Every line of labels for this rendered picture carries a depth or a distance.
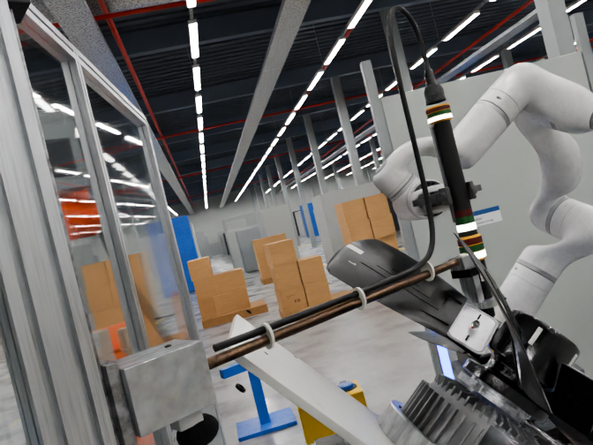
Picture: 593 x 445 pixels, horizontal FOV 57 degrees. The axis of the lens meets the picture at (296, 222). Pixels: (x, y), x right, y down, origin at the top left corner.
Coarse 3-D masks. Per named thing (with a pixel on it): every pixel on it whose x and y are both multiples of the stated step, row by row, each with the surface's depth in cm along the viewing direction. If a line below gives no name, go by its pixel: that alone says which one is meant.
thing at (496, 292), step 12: (468, 252) 65; (480, 264) 67; (492, 288) 62; (504, 300) 69; (504, 312) 60; (516, 324) 77; (516, 336) 58; (516, 348) 64; (528, 360) 57; (528, 372) 60; (528, 384) 64; (540, 384) 56; (540, 396) 58
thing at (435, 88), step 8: (424, 72) 98; (432, 72) 98; (432, 80) 97; (424, 88) 98; (432, 88) 97; (440, 88) 97; (424, 96) 98; (432, 96) 97; (440, 96) 97; (432, 104) 100; (480, 280) 97; (488, 288) 97; (488, 296) 97; (488, 312) 97
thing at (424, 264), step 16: (416, 32) 98; (400, 80) 92; (416, 144) 92; (416, 160) 93; (432, 224) 92; (432, 240) 91; (432, 272) 89; (368, 288) 81; (320, 304) 75; (336, 304) 76; (288, 320) 71; (240, 336) 66; (272, 336) 68
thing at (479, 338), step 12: (468, 312) 93; (480, 312) 94; (456, 324) 91; (468, 324) 91; (480, 324) 92; (492, 324) 92; (456, 336) 89; (480, 336) 90; (468, 348) 88; (480, 348) 88
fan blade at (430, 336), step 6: (420, 336) 118; (426, 336) 117; (432, 336) 116; (438, 336) 116; (432, 342) 112; (438, 342) 112; (444, 342) 111; (450, 342) 110; (450, 348) 106; (456, 348) 104
